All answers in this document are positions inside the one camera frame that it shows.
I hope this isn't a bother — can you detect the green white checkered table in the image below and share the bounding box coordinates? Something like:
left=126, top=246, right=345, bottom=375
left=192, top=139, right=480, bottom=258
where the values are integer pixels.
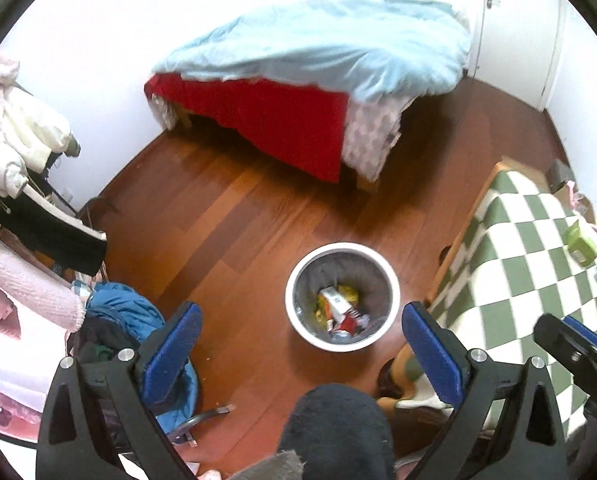
left=379, top=157, right=597, bottom=441

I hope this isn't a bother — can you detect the metal chair base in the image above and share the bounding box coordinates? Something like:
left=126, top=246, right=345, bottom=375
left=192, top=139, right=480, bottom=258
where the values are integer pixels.
left=171, top=404, right=236, bottom=446

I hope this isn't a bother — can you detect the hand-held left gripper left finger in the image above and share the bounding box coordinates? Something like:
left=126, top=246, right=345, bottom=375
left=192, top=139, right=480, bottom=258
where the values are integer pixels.
left=36, top=301, right=203, bottom=480

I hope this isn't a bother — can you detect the pink plush toy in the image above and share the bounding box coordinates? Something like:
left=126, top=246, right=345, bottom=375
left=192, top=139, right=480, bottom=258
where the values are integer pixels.
left=566, top=180, right=587, bottom=221

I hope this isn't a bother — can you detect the open cardboard box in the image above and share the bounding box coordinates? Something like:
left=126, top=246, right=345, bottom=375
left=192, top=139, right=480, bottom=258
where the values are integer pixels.
left=553, top=180, right=597, bottom=226

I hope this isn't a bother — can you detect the pink fuzzy sweater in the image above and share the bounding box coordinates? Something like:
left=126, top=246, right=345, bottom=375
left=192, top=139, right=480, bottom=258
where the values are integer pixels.
left=0, top=237, right=86, bottom=332

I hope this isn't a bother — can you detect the white puffy jacket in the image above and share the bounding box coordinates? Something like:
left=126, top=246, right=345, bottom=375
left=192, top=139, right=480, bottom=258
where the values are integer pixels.
left=0, top=57, right=76, bottom=201

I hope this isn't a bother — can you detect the light blue blanket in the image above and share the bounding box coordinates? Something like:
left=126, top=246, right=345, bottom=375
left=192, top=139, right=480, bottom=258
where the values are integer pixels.
left=151, top=0, right=472, bottom=103

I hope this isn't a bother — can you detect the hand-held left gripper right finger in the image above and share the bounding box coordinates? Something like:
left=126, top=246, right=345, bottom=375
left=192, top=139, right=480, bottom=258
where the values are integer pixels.
left=401, top=301, right=567, bottom=480

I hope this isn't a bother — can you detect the white round bin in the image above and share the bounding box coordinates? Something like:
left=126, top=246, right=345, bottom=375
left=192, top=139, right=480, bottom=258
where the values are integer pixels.
left=285, top=242, right=401, bottom=350

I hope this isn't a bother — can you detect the blue cloth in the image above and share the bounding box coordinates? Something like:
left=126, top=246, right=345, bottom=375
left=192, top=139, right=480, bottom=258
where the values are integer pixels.
left=85, top=282, right=199, bottom=433

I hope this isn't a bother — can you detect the black garment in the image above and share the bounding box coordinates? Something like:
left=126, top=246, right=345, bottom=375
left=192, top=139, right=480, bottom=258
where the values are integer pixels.
left=0, top=187, right=108, bottom=277

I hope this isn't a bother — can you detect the green box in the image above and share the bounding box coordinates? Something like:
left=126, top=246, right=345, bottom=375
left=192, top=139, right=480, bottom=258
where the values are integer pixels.
left=565, top=220, right=597, bottom=267

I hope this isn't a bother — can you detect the white door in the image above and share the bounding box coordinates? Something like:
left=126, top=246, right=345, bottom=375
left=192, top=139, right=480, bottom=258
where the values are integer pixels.
left=479, top=0, right=564, bottom=111

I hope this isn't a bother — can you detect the red drink can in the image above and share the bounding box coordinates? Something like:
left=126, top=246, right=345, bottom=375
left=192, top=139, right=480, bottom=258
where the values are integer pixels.
left=333, top=312, right=362, bottom=336

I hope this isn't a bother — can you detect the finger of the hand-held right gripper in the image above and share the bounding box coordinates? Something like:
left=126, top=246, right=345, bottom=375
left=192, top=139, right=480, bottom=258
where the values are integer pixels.
left=533, top=312, right=597, bottom=402
left=563, top=315, right=597, bottom=366

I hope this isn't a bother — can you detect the pink patterned bed sheet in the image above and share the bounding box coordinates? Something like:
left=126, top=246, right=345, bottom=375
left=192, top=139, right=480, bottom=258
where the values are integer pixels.
left=343, top=95, right=414, bottom=181

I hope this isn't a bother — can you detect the yellow box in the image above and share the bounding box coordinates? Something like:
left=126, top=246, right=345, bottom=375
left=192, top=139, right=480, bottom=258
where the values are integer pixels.
left=316, top=292, right=335, bottom=331

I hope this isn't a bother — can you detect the white pink box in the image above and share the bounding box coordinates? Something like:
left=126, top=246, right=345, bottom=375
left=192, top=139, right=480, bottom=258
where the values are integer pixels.
left=321, top=286, right=354, bottom=325

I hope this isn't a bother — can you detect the red bed sheet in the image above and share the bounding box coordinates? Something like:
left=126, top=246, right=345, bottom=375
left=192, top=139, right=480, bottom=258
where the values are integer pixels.
left=145, top=74, right=352, bottom=183

